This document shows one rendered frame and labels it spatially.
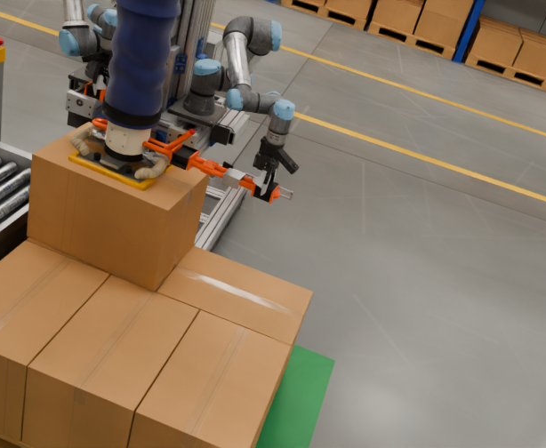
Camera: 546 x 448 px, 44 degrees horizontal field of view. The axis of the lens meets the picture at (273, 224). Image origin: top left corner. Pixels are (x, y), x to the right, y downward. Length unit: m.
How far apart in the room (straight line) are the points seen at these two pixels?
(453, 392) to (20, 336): 2.22
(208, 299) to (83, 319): 0.53
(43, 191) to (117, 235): 0.35
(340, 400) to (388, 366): 0.42
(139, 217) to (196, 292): 0.43
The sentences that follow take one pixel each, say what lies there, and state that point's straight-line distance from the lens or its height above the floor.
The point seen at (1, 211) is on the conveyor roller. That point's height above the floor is 0.54.
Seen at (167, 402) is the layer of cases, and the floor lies 0.54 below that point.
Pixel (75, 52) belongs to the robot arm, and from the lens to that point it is 3.17.
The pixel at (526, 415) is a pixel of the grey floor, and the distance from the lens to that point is 3.88.
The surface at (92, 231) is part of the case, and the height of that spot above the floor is 0.71.
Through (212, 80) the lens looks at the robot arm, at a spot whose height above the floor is 1.21.
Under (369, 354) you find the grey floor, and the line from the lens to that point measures 3.70.
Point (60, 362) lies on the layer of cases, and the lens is 2.47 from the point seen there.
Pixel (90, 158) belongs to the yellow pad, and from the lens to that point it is 2.75.
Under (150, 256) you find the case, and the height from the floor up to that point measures 0.71.
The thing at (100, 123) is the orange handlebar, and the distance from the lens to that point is 2.78.
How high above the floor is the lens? 2.31
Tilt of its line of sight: 31 degrees down
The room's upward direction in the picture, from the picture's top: 17 degrees clockwise
